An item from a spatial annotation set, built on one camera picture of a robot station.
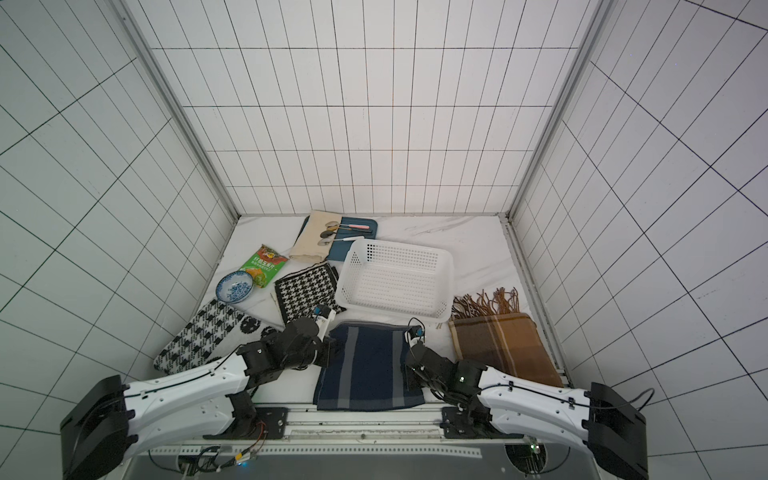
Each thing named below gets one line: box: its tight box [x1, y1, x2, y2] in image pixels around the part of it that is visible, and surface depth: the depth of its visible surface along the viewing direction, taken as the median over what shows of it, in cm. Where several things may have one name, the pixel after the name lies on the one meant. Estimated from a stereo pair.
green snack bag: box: [238, 244, 289, 289], surface depth 105 cm
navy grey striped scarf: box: [314, 320, 425, 412], surface depth 79 cm
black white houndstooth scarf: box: [274, 262, 346, 324], surface depth 95 cm
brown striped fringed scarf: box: [449, 287, 564, 387], surface depth 87 cm
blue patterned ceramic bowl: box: [216, 270, 254, 304], surface depth 99 cm
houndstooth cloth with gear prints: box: [153, 296, 285, 375], surface depth 85 cm
